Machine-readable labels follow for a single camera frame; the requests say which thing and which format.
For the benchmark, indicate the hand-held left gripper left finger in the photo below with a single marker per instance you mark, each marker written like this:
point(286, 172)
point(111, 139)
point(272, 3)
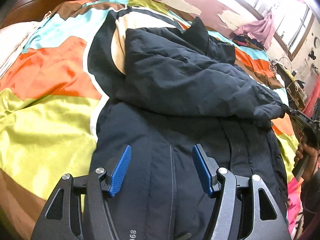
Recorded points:
point(120, 172)

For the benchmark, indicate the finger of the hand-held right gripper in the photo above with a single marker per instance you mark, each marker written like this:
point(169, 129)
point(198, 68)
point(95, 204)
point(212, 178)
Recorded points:
point(296, 115)

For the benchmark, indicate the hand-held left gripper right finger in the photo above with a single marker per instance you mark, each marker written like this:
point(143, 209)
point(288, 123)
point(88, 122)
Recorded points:
point(201, 170)

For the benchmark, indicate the black padded jacket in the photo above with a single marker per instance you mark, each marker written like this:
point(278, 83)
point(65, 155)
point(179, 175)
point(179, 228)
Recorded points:
point(180, 85)

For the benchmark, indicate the person's right forearm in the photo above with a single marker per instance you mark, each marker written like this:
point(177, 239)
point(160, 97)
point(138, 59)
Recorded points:
point(311, 202)

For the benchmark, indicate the pile of dark clothes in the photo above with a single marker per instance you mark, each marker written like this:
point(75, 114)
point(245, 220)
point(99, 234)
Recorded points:
point(246, 42)

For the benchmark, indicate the person's right hand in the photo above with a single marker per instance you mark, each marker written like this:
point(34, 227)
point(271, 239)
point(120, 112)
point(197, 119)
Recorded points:
point(313, 155)

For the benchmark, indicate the red checked cloth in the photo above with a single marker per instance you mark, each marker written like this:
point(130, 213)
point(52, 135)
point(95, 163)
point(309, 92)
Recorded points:
point(312, 97)

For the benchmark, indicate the cluttered desk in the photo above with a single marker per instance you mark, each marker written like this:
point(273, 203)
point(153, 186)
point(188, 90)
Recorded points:
point(291, 80)

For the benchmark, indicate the colourful printed blanket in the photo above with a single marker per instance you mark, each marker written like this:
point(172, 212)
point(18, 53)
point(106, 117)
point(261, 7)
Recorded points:
point(47, 110)

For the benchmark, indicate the white pillow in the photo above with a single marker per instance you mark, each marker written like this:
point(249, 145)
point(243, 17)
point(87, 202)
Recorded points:
point(13, 40)

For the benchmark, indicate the small black wall fixture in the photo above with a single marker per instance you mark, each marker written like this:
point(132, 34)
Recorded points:
point(312, 54)

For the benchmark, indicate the round wall clock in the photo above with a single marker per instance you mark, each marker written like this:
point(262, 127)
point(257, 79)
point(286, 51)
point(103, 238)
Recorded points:
point(317, 41)

